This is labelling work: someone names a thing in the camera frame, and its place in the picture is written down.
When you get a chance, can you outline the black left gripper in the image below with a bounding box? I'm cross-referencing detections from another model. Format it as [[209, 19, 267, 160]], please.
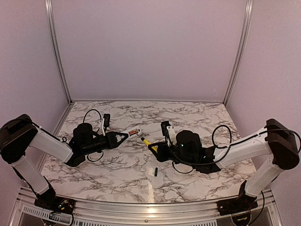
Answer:
[[82, 131, 129, 155]]

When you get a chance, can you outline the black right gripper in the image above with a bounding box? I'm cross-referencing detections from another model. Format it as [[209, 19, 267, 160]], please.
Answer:
[[149, 140, 196, 167]]

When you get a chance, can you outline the yellow black screwdriver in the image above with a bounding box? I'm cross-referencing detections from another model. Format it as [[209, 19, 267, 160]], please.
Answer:
[[137, 134, 151, 146]]

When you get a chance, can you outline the white remote control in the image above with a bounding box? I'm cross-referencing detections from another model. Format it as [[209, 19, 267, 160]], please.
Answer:
[[123, 126, 142, 137]]

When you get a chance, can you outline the green AAA battery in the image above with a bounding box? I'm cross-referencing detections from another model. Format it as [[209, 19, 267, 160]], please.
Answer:
[[154, 167, 158, 177]]

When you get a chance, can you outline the orange AAA battery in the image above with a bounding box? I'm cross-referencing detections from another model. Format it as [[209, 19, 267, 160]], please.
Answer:
[[128, 129, 140, 136]]

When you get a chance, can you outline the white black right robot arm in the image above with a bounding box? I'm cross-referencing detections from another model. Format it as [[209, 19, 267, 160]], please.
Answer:
[[145, 119, 301, 211]]

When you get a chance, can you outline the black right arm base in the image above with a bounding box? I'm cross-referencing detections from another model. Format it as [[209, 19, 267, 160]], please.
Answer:
[[217, 180, 258, 216]]

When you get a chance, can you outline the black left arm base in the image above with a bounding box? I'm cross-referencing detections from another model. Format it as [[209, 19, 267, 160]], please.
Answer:
[[34, 188, 75, 214]]

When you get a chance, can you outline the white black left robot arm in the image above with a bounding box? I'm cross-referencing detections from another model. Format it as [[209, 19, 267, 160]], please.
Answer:
[[0, 114, 129, 210]]

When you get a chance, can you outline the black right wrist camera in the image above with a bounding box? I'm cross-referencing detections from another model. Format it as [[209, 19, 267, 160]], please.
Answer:
[[161, 121, 176, 146]]

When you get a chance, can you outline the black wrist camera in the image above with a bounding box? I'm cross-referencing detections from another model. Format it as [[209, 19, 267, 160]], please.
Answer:
[[161, 121, 176, 146], [99, 113, 111, 136]]

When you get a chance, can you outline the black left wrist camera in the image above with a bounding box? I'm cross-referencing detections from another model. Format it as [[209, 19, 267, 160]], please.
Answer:
[[99, 113, 111, 136]]

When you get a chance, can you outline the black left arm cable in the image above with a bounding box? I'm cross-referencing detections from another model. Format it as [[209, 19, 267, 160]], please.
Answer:
[[83, 108, 105, 163]]

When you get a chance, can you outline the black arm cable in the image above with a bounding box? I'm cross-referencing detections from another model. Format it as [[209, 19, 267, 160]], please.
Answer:
[[164, 124, 301, 175], [83, 108, 105, 163]]

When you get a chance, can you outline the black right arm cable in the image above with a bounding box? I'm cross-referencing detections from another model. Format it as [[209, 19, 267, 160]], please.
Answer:
[[164, 124, 301, 175]]

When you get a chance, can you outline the aluminium front table rail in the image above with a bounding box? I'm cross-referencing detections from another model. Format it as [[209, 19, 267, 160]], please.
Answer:
[[9, 186, 283, 226]]

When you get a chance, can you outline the aluminium left corner post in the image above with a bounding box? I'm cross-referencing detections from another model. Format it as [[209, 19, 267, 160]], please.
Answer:
[[45, 0, 72, 105]]

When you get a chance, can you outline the aluminium corner post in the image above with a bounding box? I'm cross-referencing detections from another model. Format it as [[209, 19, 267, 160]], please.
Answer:
[[45, 0, 72, 105], [223, 0, 254, 107]]

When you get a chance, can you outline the aluminium right corner post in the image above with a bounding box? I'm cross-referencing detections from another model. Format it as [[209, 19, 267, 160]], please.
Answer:
[[223, 0, 254, 107]]

